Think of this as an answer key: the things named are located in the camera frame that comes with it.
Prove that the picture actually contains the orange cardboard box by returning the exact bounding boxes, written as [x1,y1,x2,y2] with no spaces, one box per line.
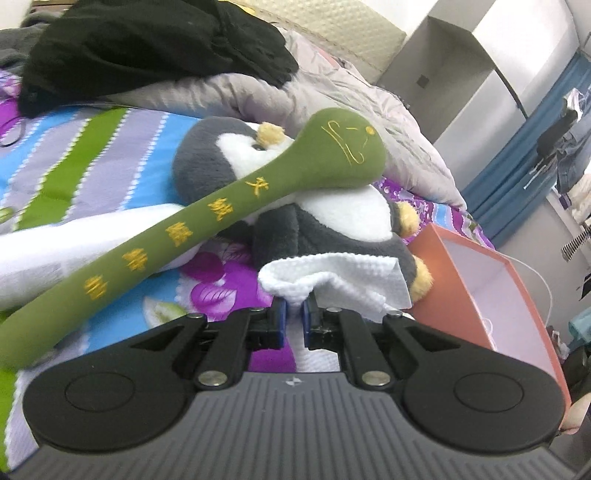
[406,223,574,433]

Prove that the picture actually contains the striped black white cloth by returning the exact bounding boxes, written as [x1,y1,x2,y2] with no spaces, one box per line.
[560,225,591,262]

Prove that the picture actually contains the floral striped bedsheet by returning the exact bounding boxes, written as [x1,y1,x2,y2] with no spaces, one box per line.
[0,68,498,463]

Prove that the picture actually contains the black clothing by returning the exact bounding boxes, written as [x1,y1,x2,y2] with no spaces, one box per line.
[18,0,300,119]

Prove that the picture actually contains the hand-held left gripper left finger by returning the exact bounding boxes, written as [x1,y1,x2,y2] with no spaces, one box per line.
[129,298,287,391]

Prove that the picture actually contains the grey white penguin plush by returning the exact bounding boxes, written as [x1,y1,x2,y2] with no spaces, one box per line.
[171,116,435,304]

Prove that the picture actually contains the blue curtain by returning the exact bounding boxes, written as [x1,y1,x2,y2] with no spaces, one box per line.
[461,54,591,251]

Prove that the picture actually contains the hanging denim clothes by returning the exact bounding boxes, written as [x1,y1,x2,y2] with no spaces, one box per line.
[526,87,591,195]

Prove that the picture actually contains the white wardrobe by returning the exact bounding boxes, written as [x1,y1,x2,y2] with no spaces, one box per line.
[376,0,591,163]

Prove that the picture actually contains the grey duvet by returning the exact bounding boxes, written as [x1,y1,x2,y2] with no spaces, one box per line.
[103,27,468,209]

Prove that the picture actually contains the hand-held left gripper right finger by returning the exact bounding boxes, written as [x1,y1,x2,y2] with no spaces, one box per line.
[302,295,460,388]

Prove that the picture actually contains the white paper towel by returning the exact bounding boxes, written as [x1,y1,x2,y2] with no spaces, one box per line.
[257,253,414,320]

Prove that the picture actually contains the green plush stick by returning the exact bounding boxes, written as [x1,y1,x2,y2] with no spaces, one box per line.
[0,106,389,370]

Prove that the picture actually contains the black cord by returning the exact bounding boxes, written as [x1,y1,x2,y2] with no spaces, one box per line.
[0,114,31,149]

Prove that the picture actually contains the dark grey cloth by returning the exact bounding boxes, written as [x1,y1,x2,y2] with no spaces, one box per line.
[0,18,57,71]

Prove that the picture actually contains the white cable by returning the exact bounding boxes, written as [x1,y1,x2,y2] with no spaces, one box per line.
[480,257,556,352]

